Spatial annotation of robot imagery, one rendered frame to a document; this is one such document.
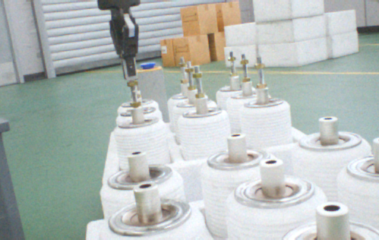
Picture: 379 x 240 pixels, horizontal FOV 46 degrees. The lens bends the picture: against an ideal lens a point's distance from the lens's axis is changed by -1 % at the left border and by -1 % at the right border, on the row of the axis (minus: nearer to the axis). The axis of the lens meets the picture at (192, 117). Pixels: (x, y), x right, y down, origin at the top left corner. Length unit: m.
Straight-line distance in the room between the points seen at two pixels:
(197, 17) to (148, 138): 3.98
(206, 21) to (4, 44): 2.53
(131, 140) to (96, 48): 5.52
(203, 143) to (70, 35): 5.42
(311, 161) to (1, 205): 0.53
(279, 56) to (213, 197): 3.15
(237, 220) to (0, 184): 0.51
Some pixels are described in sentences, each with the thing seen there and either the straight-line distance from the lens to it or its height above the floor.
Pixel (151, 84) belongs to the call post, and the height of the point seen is 0.27.
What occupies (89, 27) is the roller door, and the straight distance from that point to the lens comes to 6.27.
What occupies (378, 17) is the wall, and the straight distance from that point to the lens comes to 6.56.
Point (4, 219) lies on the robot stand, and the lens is 0.85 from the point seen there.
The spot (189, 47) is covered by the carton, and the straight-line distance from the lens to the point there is 4.64.
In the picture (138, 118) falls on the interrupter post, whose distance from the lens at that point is 0.83.
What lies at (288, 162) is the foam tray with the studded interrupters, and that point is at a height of 0.15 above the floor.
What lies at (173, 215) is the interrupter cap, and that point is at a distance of 0.41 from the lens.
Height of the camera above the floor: 0.41
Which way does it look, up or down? 11 degrees down
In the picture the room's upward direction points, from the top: 8 degrees counter-clockwise
